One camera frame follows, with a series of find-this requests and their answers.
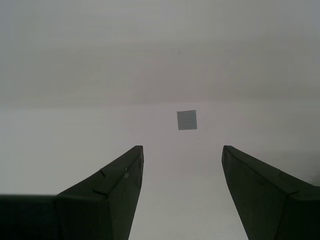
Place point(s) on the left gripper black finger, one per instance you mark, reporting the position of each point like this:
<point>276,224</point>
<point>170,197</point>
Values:
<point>87,215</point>
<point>275,207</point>

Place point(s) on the grey square tape patch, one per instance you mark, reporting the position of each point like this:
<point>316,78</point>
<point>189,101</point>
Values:
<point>187,120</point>

